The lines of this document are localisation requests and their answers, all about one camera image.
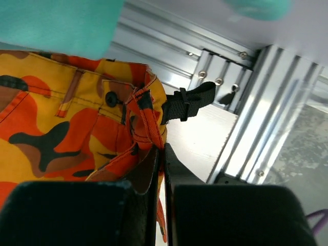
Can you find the orange camouflage trousers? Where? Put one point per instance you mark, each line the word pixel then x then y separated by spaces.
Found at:
pixel 71 119

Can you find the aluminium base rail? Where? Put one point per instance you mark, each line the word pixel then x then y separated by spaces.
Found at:
pixel 275 95

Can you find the aluminium side rail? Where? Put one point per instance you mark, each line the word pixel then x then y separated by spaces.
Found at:
pixel 181 53

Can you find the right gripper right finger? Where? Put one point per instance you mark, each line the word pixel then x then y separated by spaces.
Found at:
pixel 230 212

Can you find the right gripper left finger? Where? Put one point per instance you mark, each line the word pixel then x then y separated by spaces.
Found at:
pixel 85 213

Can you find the teal t-shirt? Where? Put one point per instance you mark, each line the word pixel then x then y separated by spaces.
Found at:
pixel 89 28

